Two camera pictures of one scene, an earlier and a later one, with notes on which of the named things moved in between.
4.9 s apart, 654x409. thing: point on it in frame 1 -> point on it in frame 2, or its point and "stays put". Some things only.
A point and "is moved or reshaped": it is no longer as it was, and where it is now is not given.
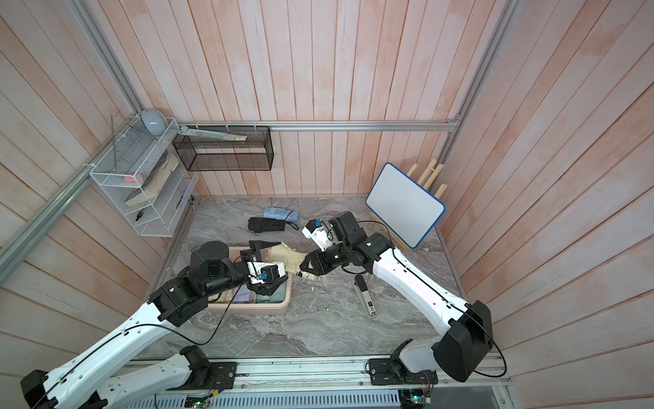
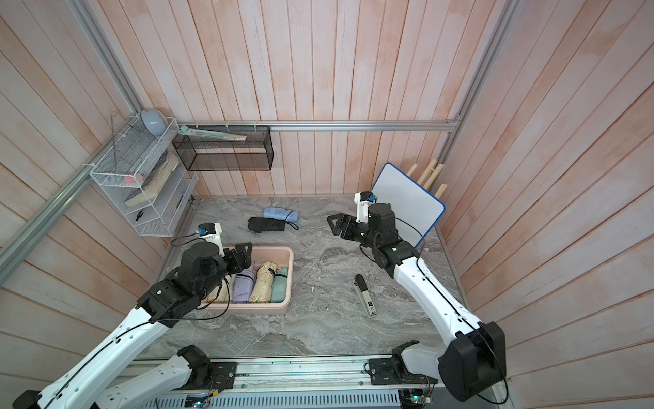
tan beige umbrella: [291, 258] is moved or reshaped
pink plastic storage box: [234, 253] stays put
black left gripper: [258, 244] -> [232, 256]
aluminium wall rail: [447, 123] stays put
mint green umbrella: [278, 296] stays put
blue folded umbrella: [281, 214] stays put
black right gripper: [319, 262] -> [347, 222]
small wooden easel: [425, 181] stays put
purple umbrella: [243, 295] stays put
